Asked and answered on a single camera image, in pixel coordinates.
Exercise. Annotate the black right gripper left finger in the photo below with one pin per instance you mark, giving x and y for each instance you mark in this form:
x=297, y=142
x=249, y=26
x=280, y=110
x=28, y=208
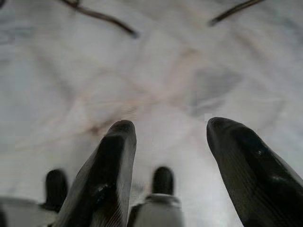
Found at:
x=106, y=170

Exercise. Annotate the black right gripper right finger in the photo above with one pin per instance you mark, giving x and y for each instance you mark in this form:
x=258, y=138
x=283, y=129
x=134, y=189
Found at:
x=248, y=170

